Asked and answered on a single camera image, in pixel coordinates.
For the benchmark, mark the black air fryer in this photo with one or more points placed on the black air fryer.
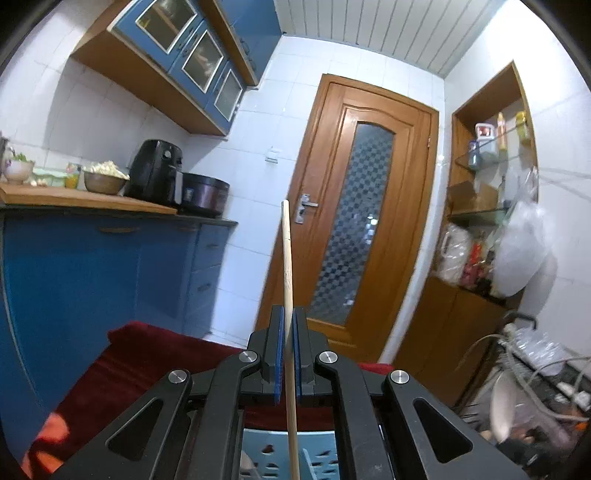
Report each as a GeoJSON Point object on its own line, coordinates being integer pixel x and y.
{"type": "Point", "coordinates": [152, 170]}

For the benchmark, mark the wooden cutting board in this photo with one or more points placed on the wooden cutting board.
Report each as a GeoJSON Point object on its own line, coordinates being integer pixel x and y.
{"type": "Point", "coordinates": [83, 201]}

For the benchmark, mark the dark rice cooker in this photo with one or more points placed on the dark rice cooker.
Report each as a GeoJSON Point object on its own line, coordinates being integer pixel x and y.
{"type": "Point", "coordinates": [205, 194]}

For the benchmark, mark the metal bowl of food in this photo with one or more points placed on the metal bowl of food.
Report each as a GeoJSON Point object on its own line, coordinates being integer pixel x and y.
{"type": "Point", "coordinates": [104, 182]}

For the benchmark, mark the blue glass-door wall cabinet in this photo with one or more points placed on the blue glass-door wall cabinet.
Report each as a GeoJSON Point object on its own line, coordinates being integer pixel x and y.
{"type": "Point", "coordinates": [184, 55]}

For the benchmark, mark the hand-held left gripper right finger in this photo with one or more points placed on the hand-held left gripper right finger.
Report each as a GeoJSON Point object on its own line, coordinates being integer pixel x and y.
{"type": "Point", "coordinates": [298, 355]}

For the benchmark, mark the red and peach blanket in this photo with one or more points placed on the red and peach blanket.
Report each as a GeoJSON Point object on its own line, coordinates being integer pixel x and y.
{"type": "Point", "coordinates": [138, 360]}

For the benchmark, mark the blue cup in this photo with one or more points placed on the blue cup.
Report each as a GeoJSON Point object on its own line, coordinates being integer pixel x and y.
{"type": "Point", "coordinates": [473, 157]}

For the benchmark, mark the light blue utensil box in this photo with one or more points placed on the light blue utensil box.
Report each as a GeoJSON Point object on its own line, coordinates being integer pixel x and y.
{"type": "Point", "coordinates": [318, 457]}

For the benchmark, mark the wooden floor cabinet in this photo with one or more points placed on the wooden floor cabinet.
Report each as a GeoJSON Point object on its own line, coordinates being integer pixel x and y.
{"type": "Point", "coordinates": [443, 332]}

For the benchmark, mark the plain bamboo chopstick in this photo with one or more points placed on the plain bamboo chopstick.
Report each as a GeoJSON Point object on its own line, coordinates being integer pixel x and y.
{"type": "Point", "coordinates": [286, 258]}

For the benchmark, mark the short yellow bottle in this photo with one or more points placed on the short yellow bottle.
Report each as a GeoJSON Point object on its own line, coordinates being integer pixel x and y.
{"type": "Point", "coordinates": [522, 127]}

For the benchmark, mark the white jug in plastic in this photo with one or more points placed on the white jug in plastic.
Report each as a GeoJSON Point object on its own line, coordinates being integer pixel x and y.
{"type": "Point", "coordinates": [455, 254]}

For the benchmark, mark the small white bowl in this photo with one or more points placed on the small white bowl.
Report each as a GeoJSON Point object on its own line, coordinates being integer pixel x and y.
{"type": "Point", "coordinates": [18, 170]}

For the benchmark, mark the blue kitchen counter cabinet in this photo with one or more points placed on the blue kitchen counter cabinet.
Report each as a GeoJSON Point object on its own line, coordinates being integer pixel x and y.
{"type": "Point", "coordinates": [92, 277]}

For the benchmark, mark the light green dish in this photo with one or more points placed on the light green dish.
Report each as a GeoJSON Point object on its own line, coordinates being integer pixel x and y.
{"type": "Point", "coordinates": [51, 177]}

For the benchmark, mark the small yellow printed cup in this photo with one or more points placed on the small yellow printed cup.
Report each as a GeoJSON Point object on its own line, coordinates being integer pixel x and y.
{"type": "Point", "coordinates": [72, 177]}

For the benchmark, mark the wooden door with glass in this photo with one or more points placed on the wooden door with glass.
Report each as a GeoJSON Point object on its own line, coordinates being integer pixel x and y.
{"type": "Point", "coordinates": [332, 161]}

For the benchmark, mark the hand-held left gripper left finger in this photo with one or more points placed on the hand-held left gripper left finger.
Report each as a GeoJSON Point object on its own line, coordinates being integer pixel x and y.
{"type": "Point", "coordinates": [278, 360]}

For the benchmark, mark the red food packet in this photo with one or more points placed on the red food packet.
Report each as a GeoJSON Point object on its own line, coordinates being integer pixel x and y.
{"type": "Point", "coordinates": [475, 267]}

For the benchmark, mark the white plastic bag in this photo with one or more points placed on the white plastic bag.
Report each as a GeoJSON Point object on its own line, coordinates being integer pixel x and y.
{"type": "Point", "coordinates": [521, 254]}

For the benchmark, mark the clear plastic bag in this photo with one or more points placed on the clear plastic bag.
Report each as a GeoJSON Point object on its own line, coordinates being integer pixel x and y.
{"type": "Point", "coordinates": [540, 346]}

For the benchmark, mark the white wall switch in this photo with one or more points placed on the white wall switch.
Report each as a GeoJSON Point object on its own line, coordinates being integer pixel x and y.
{"type": "Point", "coordinates": [274, 154]}

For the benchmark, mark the tall yellow bottle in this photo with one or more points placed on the tall yellow bottle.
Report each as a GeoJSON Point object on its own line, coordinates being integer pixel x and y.
{"type": "Point", "coordinates": [501, 134]}

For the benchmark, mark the blue solid-door wall cabinet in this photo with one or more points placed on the blue solid-door wall cabinet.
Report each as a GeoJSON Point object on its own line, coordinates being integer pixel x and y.
{"type": "Point", "coordinates": [254, 32]}

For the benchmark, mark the wooden niche shelf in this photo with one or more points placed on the wooden niche shelf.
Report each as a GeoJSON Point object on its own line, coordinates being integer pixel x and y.
{"type": "Point", "coordinates": [461, 138]}

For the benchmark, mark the cardboard box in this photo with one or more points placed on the cardboard box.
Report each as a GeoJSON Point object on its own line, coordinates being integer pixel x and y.
{"type": "Point", "coordinates": [471, 198]}

